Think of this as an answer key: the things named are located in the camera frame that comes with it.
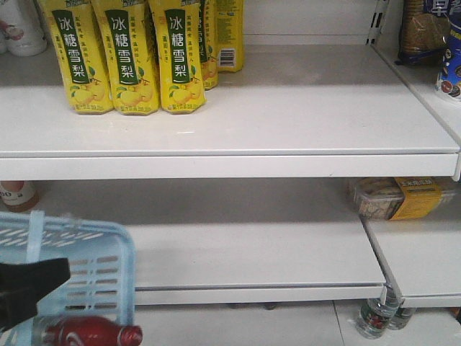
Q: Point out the light blue plastic basket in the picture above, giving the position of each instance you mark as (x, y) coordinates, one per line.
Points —
(101, 259)

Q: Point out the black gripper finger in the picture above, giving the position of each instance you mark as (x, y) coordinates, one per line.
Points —
(24, 285)

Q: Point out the clear water bottle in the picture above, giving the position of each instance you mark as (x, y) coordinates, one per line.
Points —
(373, 318)

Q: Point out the yellow label snack box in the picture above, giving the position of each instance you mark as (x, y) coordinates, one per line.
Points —
(400, 198)

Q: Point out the white shelf unit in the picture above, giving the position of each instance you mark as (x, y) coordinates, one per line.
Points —
(242, 200)

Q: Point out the orange juice bottle C100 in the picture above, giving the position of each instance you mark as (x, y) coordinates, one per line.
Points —
(19, 196)

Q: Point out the white peach drink bottle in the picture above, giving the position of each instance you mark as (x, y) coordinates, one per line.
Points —
(21, 27)

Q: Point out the red coca-cola bottle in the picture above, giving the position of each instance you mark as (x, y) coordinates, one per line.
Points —
(84, 330)

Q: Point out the yellow pear tea bottle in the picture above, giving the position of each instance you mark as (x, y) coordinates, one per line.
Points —
(78, 45)
(127, 34)
(176, 26)

